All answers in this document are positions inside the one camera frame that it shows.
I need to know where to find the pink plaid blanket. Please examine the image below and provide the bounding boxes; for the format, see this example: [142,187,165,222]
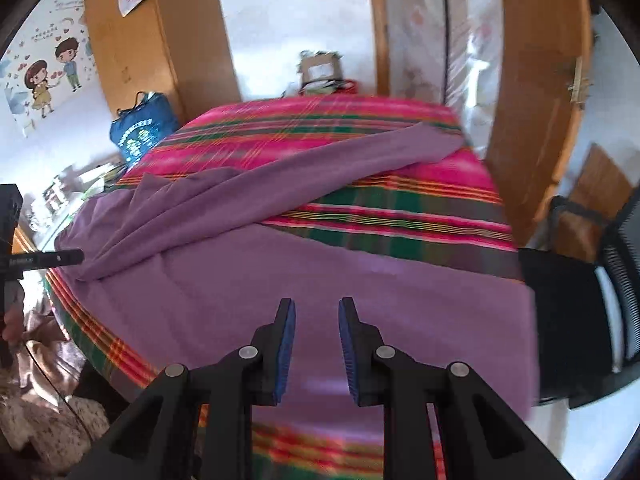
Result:
[42,96,526,480]

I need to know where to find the glass-top desk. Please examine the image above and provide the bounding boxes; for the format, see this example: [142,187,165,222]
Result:
[10,160,126,256]

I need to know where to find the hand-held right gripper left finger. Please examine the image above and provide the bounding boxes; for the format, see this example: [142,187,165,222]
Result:
[65,297,297,480]

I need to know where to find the wooden wardrobe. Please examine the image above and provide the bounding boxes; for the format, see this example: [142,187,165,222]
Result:
[82,0,243,116]

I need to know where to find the purple fleece pants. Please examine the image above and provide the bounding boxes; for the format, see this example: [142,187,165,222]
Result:
[55,121,541,421]

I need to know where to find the wooden door frame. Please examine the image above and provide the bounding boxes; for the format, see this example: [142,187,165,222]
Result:
[365,0,392,98]

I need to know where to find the blue printed tote bag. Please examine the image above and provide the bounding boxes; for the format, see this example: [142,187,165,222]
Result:
[109,91,181,166]

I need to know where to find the person's floral clothing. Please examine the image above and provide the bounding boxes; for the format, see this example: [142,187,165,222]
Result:
[0,310,111,476]

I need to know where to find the person's left hand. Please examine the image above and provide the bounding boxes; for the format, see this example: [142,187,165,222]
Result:
[0,305,26,344]

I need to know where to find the wooden door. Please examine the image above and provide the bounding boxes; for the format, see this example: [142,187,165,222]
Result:
[485,0,596,246]

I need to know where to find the black office chair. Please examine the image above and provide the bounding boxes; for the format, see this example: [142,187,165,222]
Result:
[517,195,640,408]

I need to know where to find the brown wooden panel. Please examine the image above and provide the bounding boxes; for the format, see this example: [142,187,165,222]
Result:
[552,142,636,261]

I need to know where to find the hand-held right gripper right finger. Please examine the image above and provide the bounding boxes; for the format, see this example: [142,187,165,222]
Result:
[338,296,576,480]

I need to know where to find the translucent printed door curtain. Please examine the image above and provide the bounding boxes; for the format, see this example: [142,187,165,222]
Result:
[385,0,503,158]

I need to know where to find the metal door handle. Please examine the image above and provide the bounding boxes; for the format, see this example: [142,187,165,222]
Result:
[567,57,593,106]

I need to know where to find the cardboard box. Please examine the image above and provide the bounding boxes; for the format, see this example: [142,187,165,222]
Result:
[298,50,346,93]

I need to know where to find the cartoon wall sticker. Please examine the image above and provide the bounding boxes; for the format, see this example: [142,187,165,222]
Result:
[0,0,98,138]

